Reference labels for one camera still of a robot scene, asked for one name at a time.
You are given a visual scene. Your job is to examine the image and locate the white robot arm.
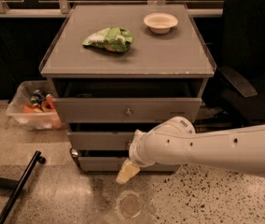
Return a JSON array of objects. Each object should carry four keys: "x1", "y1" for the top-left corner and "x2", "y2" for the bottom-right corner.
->
[{"x1": 117, "y1": 117, "x2": 265, "y2": 184}]

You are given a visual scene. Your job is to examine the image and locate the black metal stand leg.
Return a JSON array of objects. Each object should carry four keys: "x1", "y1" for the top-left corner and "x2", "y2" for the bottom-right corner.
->
[{"x1": 0, "y1": 150, "x2": 46, "y2": 224}]

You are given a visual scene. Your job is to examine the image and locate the white paper bowl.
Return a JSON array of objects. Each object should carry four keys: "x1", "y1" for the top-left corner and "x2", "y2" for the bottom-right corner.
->
[{"x1": 144, "y1": 13, "x2": 178, "y2": 35}]

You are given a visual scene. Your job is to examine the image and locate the clear plastic bin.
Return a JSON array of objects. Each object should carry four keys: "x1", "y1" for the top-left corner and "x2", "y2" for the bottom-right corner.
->
[{"x1": 7, "y1": 80, "x2": 63, "y2": 130}]

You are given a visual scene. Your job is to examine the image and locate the green chip bag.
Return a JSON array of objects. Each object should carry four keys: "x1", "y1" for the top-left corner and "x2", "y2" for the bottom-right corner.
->
[{"x1": 82, "y1": 27, "x2": 133, "y2": 53}]

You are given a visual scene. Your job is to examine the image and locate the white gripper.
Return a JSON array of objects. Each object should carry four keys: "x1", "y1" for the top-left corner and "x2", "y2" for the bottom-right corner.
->
[{"x1": 116, "y1": 130, "x2": 154, "y2": 184}]

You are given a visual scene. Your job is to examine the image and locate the soda cans in bin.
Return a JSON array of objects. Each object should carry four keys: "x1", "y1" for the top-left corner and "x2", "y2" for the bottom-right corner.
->
[{"x1": 31, "y1": 89, "x2": 51, "y2": 105}]

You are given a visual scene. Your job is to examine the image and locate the grey drawer cabinet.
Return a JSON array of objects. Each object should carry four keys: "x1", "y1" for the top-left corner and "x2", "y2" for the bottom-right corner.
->
[{"x1": 38, "y1": 4, "x2": 217, "y2": 174}]

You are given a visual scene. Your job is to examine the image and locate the grey drawer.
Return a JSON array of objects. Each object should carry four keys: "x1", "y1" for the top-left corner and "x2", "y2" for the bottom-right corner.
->
[
  {"x1": 53, "y1": 78, "x2": 202, "y2": 123},
  {"x1": 67, "y1": 122, "x2": 164, "y2": 152},
  {"x1": 77, "y1": 150, "x2": 181, "y2": 173}
]

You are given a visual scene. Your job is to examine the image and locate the round floor drain cover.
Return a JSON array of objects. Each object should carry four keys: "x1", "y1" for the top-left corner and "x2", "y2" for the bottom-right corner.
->
[{"x1": 116, "y1": 191, "x2": 144, "y2": 219}]

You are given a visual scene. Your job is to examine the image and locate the black office chair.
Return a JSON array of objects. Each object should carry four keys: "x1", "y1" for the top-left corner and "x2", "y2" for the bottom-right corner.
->
[{"x1": 202, "y1": 0, "x2": 265, "y2": 126}]

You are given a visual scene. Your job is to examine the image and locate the orange item in bin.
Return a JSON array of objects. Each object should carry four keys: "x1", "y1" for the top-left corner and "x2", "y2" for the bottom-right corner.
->
[{"x1": 22, "y1": 96, "x2": 56, "y2": 113}]

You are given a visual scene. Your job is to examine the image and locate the grey top drawer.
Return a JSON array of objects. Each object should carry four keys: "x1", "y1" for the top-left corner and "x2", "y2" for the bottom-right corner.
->
[{"x1": 53, "y1": 78, "x2": 202, "y2": 123}]

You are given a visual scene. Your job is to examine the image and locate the grey bottom drawer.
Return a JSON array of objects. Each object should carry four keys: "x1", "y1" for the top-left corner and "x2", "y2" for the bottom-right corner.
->
[{"x1": 77, "y1": 150, "x2": 181, "y2": 173}]

